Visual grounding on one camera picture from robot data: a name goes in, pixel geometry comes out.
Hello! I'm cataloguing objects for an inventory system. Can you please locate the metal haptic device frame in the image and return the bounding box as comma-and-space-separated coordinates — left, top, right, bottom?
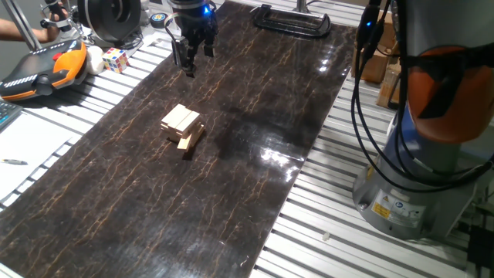
68, 17, 96, 46

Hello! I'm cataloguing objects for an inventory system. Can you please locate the slanted aluminium bar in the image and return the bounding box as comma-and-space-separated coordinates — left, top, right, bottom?
2, 0, 42, 51

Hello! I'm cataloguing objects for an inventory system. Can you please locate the open brown cardboard box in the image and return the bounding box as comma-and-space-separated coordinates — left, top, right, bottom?
350, 10, 402, 84

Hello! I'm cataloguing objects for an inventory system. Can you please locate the black cable with blue light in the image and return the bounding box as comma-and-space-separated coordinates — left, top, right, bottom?
350, 0, 494, 194

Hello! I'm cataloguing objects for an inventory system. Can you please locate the person's bare forearm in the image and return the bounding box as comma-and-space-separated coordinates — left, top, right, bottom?
0, 18, 53, 42

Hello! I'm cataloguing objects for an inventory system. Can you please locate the dark marble-pattern mat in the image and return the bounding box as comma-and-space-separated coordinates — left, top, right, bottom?
0, 0, 358, 278

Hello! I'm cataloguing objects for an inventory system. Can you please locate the black disc with blue label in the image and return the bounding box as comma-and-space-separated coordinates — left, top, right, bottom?
149, 12, 170, 30

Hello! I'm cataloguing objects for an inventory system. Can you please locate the small brown cardboard box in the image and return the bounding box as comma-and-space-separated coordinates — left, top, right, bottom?
376, 61, 403, 110

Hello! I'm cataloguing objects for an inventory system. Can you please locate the black controller handle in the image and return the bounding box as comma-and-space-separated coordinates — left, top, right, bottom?
40, 0, 73, 32

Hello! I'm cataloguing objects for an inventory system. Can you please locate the white rounded object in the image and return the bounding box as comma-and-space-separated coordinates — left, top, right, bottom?
85, 45, 106, 76

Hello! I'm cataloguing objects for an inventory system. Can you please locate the person's hand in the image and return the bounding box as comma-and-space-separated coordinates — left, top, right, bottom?
45, 12, 71, 42

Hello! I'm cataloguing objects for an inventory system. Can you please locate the colourful Rubik's cube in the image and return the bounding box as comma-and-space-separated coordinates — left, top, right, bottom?
101, 46, 130, 74

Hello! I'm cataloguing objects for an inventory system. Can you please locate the black box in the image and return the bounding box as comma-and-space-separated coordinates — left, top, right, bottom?
466, 225, 494, 271

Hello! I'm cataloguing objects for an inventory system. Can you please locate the black C-clamp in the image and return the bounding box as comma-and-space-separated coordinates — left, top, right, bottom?
252, 3, 333, 39

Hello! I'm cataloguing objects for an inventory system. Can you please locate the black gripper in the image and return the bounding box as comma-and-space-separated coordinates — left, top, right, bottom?
168, 0, 219, 78

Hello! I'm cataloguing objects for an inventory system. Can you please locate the orange and black teach pendant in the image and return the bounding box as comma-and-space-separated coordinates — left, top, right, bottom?
0, 38, 89, 103

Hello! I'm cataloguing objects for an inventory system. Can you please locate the black filament spool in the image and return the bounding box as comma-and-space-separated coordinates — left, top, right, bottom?
76, 0, 142, 44

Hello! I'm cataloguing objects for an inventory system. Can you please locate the black computer keyboard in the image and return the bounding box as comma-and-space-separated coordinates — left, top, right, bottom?
0, 100, 24, 132

